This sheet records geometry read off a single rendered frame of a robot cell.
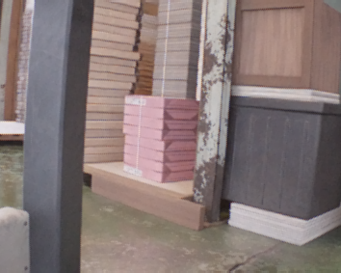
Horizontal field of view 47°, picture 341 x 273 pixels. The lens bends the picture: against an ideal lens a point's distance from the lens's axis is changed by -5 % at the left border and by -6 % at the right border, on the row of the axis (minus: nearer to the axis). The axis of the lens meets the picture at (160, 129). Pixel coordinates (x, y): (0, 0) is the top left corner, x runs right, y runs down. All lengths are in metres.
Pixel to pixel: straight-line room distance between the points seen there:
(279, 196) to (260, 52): 0.53
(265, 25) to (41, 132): 1.38
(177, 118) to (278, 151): 0.58
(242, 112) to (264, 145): 0.16
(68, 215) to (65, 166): 0.03
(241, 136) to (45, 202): 1.36
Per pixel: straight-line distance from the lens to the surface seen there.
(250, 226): 1.58
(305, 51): 1.48
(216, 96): 1.56
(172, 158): 1.87
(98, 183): 1.95
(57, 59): 0.25
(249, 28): 1.62
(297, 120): 1.47
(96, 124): 2.25
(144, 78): 4.04
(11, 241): 0.24
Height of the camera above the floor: 0.48
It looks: 5 degrees down
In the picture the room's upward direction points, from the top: 4 degrees clockwise
